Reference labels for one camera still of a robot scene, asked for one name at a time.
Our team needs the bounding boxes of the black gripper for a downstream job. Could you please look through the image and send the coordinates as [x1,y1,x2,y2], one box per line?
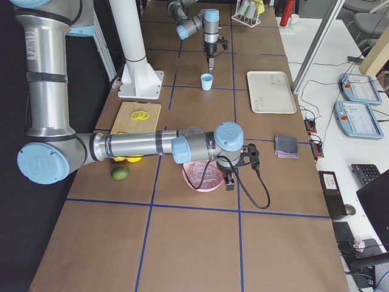
[204,42,218,68]
[216,151,241,191]

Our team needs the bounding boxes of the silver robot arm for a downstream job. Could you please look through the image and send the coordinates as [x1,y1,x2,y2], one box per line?
[167,1,224,74]
[10,1,248,190]

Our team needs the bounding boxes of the pink bowl of ice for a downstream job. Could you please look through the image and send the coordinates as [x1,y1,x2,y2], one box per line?
[182,160,224,192]

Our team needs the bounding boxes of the light blue cup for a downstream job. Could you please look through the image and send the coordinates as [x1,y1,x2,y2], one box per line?
[201,73,213,91]

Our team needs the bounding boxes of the white cup rack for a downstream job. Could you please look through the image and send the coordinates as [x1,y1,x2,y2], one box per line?
[231,0,266,28]

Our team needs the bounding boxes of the small white cup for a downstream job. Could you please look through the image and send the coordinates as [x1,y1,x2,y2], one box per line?
[289,13,300,25]

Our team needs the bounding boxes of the folded grey cloth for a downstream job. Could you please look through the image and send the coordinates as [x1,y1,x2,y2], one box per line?
[275,134,299,159]

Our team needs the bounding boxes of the cream bear tray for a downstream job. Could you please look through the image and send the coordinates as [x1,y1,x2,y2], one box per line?
[246,71,297,114]

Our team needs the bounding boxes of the white pillar with base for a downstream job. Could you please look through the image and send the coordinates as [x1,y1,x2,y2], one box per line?
[109,0,164,100]

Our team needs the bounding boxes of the yellow lemon slices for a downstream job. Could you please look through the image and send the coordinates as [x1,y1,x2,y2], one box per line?
[130,110,150,120]

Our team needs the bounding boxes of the bamboo cutting board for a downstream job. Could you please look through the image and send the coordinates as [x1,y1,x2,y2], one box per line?
[111,102,161,134]

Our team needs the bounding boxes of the orange usb hub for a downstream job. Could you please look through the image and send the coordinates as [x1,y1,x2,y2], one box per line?
[310,140,324,161]
[304,119,317,134]

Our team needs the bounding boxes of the red bottle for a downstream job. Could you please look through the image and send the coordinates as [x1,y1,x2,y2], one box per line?
[280,0,295,27]

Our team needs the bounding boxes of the black box with label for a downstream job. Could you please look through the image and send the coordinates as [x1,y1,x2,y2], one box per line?
[318,171,347,220]

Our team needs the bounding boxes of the computer mouse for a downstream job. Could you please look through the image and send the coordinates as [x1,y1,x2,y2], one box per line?
[344,204,356,216]

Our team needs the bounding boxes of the black keyboard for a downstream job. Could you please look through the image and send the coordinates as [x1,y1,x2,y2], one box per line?
[351,164,380,187]

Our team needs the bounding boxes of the lower blue teach pendant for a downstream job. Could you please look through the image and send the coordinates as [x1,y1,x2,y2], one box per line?
[335,100,384,139]

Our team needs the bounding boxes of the blue teach pendant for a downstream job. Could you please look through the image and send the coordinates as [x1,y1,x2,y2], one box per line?
[339,73,382,105]
[335,100,384,139]

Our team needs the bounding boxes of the black laptop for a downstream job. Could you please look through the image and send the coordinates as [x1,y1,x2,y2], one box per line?
[357,170,389,244]

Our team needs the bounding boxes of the upper blue teach pendant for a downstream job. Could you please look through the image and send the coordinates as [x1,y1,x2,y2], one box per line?
[339,73,382,105]

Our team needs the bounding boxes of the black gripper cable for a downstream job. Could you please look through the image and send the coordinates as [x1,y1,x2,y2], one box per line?
[194,154,271,210]

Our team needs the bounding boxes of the aluminium frame post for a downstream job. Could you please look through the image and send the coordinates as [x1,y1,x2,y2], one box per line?
[292,0,345,94]

